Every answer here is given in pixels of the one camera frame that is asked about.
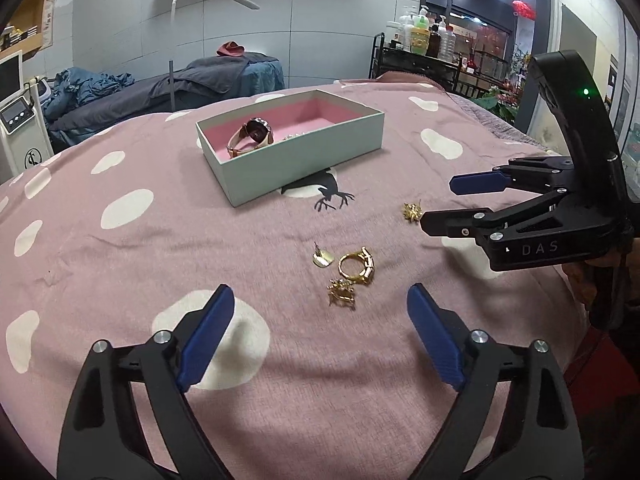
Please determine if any gold spider brooch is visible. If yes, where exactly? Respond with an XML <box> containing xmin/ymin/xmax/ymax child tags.
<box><xmin>328</xmin><ymin>278</ymin><xmax>356</xmax><ymax>310</ymax></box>

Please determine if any gold flower brooch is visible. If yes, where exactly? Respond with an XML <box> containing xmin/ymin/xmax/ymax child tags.
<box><xmin>401</xmin><ymin>202</ymin><xmax>423</xmax><ymax>223</ymax></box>

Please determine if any white arc floor lamp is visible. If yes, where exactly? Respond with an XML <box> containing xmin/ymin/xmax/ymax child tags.
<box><xmin>168</xmin><ymin>0</ymin><xmax>260</xmax><ymax>113</ymax></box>

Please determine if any black metal trolley rack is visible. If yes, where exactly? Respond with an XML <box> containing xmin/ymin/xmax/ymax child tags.
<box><xmin>369</xmin><ymin>32</ymin><xmax>508</xmax><ymax>99</ymax></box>

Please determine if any crumpled blue duvet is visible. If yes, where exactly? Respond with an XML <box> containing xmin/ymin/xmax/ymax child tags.
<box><xmin>41</xmin><ymin>67</ymin><xmax>136</xmax><ymax>122</ymax></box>

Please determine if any blue massage bed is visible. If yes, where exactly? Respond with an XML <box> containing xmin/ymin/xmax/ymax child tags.
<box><xmin>43</xmin><ymin>52</ymin><xmax>285</xmax><ymax>153</ymax></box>

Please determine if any pink polka dot blanket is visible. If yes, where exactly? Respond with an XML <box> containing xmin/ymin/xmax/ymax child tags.
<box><xmin>1</xmin><ymin>82</ymin><xmax>586</xmax><ymax>479</ymax></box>

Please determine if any white beauty machine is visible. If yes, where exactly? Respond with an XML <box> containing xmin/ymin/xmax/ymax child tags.
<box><xmin>0</xmin><ymin>50</ymin><xmax>54</xmax><ymax>183</ymax></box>

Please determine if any green bottle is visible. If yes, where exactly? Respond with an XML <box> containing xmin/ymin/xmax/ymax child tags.
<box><xmin>414</xmin><ymin>6</ymin><xmax>431</xmax><ymax>29</ymax></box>

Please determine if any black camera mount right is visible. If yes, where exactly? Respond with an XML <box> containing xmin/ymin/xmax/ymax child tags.
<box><xmin>528</xmin><ymin>50</ymin><xmax>620</xmax><ymax>172</ymax></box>

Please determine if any silver gold pendant earring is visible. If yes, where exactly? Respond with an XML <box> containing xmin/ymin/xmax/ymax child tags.
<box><xmin>312</xmin><ymin>244</ymin><xmax>334</xmax><ymax>269</ymax></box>

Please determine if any rose gold wristwatch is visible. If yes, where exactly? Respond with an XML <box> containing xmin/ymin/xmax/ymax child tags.
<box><xmin>227</xmin><ymin>117</ymin><xmax>273</xmax><ymax>158</ymax></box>

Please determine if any gold chain link ring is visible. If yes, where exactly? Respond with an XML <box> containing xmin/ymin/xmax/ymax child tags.
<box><xmin>336</xmin><ymin>245</ymin><xmax>377</xmax><ymax>287</ymax></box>

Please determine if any wooden wall shelf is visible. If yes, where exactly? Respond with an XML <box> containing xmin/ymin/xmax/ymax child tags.
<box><xmin>1</xmin><ymin>0</ymin><xmax>48</xmax><ymax>60</ymax></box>

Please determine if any red cloth on bed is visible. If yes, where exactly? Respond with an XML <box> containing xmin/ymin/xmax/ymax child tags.
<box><xmin>216</xmin><ymin>41</ymin><xmax>245</xmax><ymax>58</ymax></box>

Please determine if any mint box pink lining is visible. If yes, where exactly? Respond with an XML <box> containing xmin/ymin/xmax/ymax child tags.
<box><xmin>196</xmin><ymin>89</ymin><xmax>385</xmax><ymax>207</ymax></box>

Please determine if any grey towel on bed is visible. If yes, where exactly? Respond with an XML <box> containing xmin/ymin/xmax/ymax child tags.
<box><xmin>150</xmin><ymin>56</ymin><xmax>248</xmax><ymax>98</ymax></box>

